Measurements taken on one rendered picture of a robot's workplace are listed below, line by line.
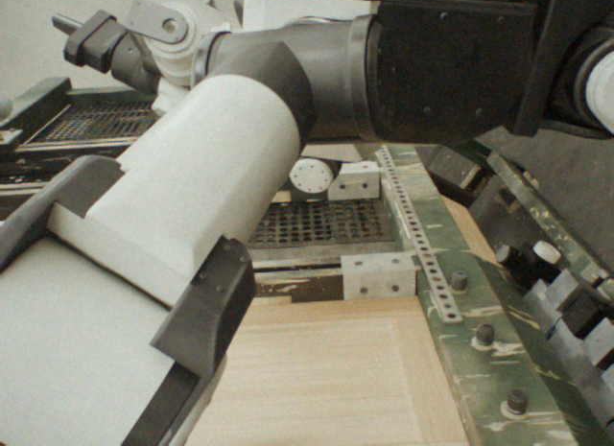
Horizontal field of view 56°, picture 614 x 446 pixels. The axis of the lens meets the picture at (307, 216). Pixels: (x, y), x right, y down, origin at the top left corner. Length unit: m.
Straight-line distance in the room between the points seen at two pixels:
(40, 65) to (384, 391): 5.94
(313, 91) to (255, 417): 0.51
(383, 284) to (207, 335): 0.76
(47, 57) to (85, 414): 6.24
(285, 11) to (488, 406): 0.54
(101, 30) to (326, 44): 0.69
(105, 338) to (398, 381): 0.64
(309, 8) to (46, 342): 0.40
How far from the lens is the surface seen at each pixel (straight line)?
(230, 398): 0.86
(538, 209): 2.16
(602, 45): 0.73
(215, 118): 0.35
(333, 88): 0.43
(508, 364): 0.87
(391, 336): 0.95
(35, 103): 2.24
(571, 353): 0.94
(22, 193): 1.53
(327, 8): 0.57
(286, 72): 0.42
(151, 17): 0.67
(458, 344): 0.89
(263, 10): 0.58
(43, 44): 6.46
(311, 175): 1.01
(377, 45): 0.44
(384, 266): 1.01
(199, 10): 4.60
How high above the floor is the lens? 1.37
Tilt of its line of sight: 14 degrees down
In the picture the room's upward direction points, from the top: 64 degrees counter-clockwise
